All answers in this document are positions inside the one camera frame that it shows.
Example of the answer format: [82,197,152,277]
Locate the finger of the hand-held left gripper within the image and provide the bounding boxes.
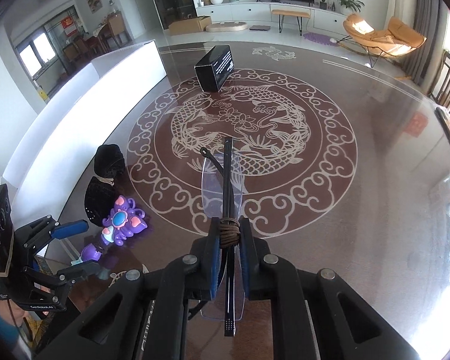
[15,215,90,252]
[24,260,104,295]

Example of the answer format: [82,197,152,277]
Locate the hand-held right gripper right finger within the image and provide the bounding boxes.
[237,215,421,360]

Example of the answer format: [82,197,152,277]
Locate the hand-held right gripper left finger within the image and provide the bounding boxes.
[34,217,227,360]

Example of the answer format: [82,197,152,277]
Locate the clear eyeglasses with black temples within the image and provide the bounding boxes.
[199,137,245,337]

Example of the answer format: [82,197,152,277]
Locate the person's left forearm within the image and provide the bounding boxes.
[0,300,31,360]

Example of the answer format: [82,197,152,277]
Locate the black rhinestone velvet scrunchie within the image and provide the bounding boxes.
[84,176,115,227]

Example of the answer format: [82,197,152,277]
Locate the white partition board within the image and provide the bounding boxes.
[0,39,166,267]

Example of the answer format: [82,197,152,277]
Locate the black rectangular box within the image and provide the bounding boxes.
[194,45,234,92]

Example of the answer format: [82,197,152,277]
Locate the wooden side cabinet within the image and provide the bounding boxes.
[107,13,132,47]

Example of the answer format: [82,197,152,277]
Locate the brown cardboard box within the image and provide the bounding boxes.
[168,16,212,36]

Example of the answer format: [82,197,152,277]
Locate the round beige floor cushion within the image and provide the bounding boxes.
[205,22,248,32]

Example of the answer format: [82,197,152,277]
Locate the purple floor mat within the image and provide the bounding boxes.
[303,32,340,44]

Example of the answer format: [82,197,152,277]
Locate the white television cabinet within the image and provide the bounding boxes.
[195,2,347,31]

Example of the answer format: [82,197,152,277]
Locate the orange bench with metal legs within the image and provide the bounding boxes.
[271,8,309,32]

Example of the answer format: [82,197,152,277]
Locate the orange lounge chair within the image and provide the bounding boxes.
[342,13,427,68]

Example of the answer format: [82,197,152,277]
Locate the large leafy potted plant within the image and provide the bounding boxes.
[332,0,364,14]

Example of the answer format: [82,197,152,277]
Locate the grey curtain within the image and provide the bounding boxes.
[401,0,449,91]

